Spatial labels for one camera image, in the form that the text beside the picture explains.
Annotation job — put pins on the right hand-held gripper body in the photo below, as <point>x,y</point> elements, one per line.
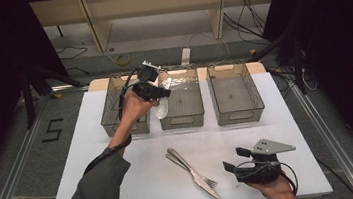
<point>259,170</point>

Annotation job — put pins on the beige wooden shelf unit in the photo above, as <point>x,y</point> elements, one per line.
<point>153,1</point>

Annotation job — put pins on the person's left hand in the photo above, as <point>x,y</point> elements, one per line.
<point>134,112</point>

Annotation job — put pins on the person's right hand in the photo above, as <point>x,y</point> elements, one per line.
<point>277,188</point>

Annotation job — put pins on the metal table knife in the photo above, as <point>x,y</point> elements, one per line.
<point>204,184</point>

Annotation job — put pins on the clear grey plastic bin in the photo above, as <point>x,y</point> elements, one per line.
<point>185,102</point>
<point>111,107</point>
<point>234,96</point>

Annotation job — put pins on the white power strip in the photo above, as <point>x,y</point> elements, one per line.
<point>185,56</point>

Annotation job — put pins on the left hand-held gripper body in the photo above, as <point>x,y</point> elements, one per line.
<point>145,91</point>

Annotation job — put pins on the black metal stand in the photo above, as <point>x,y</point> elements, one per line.
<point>28,96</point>
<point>298,65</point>

